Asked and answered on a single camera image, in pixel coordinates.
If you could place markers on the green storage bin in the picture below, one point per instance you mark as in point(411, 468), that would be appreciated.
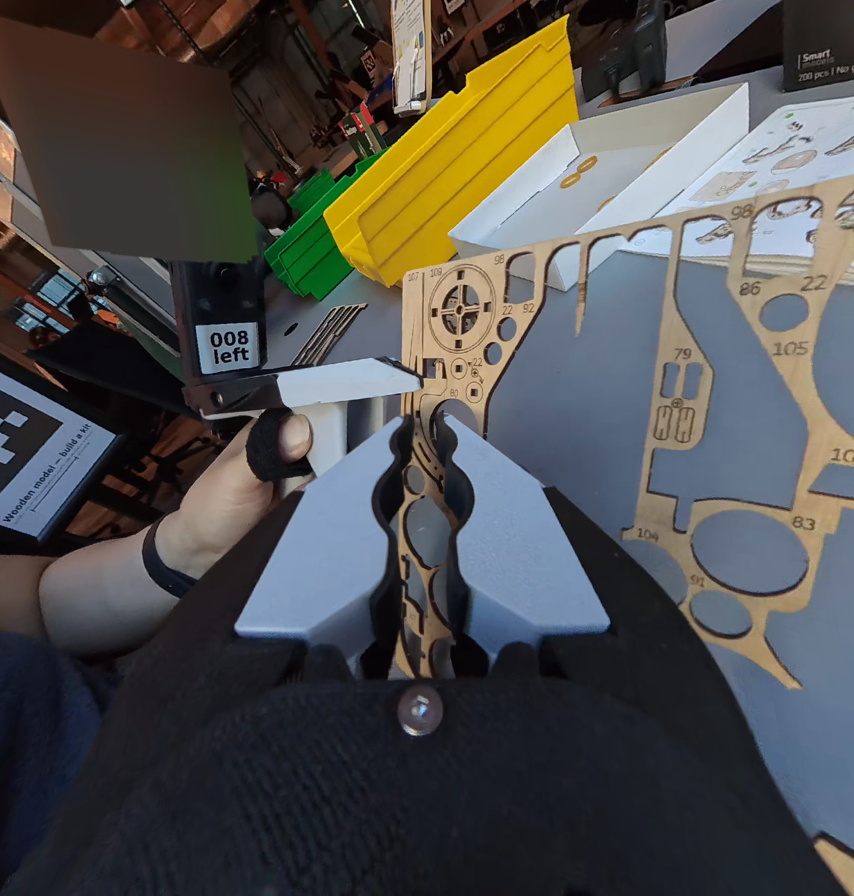
point(308, 259)

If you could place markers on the black kit box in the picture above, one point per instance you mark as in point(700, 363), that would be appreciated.
point(825, 35)

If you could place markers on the person's navy shirt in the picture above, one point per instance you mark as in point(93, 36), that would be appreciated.
point(28, 735)

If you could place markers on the person's left hand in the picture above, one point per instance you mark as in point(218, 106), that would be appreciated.
point(217, 511)

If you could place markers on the wooden parts sheet with holes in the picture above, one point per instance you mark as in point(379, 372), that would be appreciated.
point(762, 357)

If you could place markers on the yellow storage bin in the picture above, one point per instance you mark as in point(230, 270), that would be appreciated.
point(434, 189)

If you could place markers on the person's left forearm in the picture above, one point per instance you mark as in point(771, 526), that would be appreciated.
point(84, 595)

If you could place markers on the white instruction booklet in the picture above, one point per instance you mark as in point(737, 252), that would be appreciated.
point(818, 126)

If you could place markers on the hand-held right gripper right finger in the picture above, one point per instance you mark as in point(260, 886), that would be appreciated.
point(532, 560)

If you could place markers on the small wooden parts sheet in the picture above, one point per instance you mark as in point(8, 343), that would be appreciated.
point(329, 332)

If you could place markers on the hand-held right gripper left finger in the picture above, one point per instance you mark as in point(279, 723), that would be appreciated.
point(308, 560)

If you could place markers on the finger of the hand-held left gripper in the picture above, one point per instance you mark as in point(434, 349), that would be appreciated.
point(343, 381)

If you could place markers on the white cardboard box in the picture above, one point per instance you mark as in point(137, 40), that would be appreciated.
point(525, 210)

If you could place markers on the black white marker sign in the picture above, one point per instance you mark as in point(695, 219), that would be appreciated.
point(91, 437)

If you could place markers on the black wristband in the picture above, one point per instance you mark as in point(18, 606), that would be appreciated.
point(162, 563)

